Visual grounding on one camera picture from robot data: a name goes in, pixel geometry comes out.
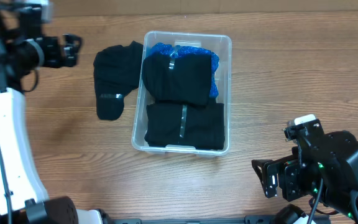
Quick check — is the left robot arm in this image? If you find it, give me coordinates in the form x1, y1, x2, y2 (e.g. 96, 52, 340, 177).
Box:
0, 1, 103, 223

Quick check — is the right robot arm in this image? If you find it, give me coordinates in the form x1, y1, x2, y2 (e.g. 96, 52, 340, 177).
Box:
252, 118, 358, 223

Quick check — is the clear plastic storage bin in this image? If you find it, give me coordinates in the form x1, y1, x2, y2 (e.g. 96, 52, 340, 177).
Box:
131, 30, 232, 157

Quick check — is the blue sparkly garment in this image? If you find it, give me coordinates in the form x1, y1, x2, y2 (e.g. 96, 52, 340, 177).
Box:
150, 42, 219, 98

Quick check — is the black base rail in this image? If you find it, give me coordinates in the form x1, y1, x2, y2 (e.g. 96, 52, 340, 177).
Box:
98, 208, 331, 224

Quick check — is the black cloth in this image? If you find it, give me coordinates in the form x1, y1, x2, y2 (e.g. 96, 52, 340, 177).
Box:
144, 101, 225, 150

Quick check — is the black sock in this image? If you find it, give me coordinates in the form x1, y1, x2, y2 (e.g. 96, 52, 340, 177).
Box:
142, 53, 212, 106
93, 41, 144, 121

